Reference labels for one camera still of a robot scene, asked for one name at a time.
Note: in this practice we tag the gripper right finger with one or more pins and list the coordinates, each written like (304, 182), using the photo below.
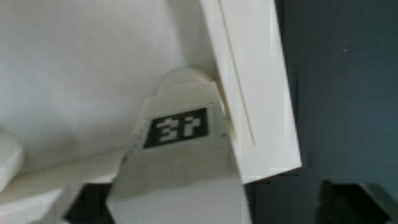
(355, 203)

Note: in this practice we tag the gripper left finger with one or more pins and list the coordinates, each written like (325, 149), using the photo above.
(87, 211)

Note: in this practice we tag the white table leg with tag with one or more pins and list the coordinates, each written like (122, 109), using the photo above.
(178, 185)

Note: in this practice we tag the white square tabletop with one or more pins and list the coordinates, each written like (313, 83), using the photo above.
(87, 52)

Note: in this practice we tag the white U-shaped obstacle fence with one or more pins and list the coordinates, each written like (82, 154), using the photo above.
(266, 144)

